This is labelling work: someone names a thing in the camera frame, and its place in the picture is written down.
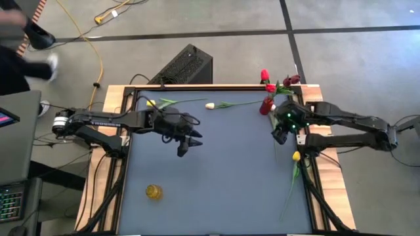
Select person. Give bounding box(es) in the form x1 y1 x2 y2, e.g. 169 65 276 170
0 9 60 118

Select black stand pole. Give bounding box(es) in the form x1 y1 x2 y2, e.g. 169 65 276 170
0 0 56 50

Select yellow floor cable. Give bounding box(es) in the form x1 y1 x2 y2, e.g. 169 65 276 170
55 0 105 114

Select black computer tower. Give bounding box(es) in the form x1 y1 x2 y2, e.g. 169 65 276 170
147 43 214 85

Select red ribbed glass vase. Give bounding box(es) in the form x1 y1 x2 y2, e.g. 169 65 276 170
259 96 275 116

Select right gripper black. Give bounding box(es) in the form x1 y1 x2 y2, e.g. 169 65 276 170
271 100 309 145

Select yellow glass vase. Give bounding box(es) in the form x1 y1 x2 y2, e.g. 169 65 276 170
145 184 163 200

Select yellow artificial tulip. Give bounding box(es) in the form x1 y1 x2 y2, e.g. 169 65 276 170
146 97 209 110
279 150 302 221

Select blue-grey table mat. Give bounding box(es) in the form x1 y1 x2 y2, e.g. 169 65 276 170
117 90 312 235

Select backlit keyboard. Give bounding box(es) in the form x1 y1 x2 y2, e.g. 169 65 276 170
0 188 26 224

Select small screen with pink display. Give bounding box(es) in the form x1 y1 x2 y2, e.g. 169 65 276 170
0 107 21 128

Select black aluminium table frame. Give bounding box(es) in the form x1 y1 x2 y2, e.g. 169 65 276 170
77 84 354 234

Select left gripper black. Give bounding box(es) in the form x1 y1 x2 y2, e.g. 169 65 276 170
154 107 203 157

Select black floor cable loop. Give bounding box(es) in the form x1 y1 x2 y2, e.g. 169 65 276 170
387 114 420 168

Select grey desk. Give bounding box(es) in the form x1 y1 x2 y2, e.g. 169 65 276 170
0 90 43 186

